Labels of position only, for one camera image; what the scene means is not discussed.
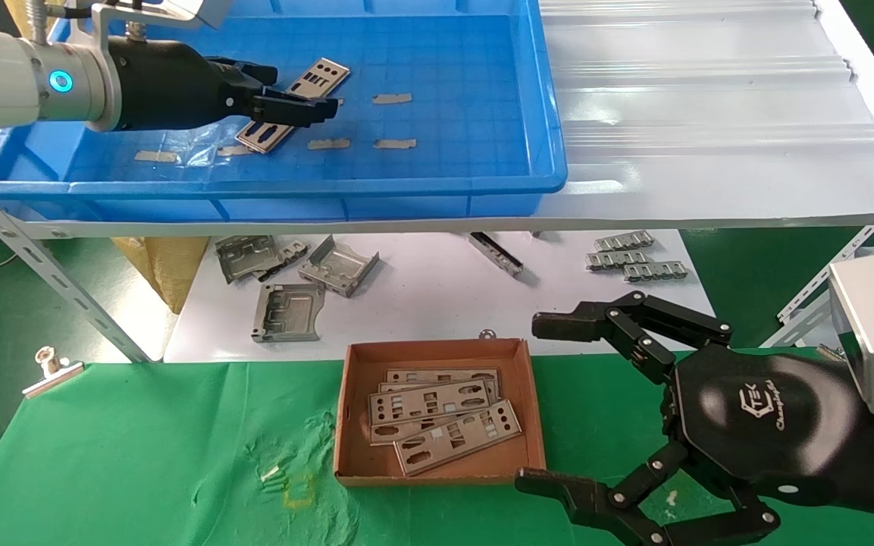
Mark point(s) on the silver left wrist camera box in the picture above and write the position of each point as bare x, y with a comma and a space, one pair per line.
179, 9

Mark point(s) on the brown cardboard box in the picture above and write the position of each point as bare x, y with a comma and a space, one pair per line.
436, 353

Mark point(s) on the flat stamped metal plate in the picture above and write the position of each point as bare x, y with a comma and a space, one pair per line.
292, 303

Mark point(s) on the open metal tray bracket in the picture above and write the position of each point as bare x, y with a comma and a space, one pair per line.
338, 269

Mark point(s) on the beige tape piece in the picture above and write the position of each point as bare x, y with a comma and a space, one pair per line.
228, 151
329, 143
157, 156
392, 98
395, 143

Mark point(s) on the yellow woven sack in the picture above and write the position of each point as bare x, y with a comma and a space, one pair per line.
167, 265
16, 11

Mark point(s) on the small white tape bits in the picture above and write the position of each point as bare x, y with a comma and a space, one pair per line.
271, 473

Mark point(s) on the yellow tape outline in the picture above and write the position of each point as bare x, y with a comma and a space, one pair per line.
299, 504

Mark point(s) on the blue plastic tray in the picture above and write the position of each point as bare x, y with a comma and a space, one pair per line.
452, 114

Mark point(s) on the metal io shield plate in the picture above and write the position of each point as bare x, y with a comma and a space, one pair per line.
410, 434
510, 426
436, 374
414, 409
334, 68

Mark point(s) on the white paper board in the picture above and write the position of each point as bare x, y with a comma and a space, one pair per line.
421, 299

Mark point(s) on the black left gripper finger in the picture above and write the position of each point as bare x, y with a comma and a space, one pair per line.
300, 108
258, 73

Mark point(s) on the toothed metal strip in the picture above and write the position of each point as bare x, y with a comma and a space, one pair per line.
624, 241
656, 271
618, 260

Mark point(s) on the green cloth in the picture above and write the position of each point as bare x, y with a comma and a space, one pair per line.
179, 440

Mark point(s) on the small toothed metal piece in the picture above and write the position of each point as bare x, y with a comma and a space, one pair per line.
292, 250

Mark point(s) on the bent metal bracket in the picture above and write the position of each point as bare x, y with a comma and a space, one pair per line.
243, 258

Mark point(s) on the long narrow metal strip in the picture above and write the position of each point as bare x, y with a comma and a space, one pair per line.
496, 255

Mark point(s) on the silver binder clip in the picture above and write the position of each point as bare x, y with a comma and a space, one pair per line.
54, 377

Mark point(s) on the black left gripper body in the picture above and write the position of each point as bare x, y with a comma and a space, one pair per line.
171, 83

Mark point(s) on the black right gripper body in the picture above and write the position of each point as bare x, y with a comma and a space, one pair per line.
762, 417

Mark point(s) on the clear tape patch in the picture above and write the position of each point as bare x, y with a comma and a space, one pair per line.
198, 148

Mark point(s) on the perforated metal shelf leg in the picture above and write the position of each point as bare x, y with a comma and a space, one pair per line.
31, 254
816, 284

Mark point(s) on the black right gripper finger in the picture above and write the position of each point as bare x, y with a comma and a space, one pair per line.
558, 489
565, 324

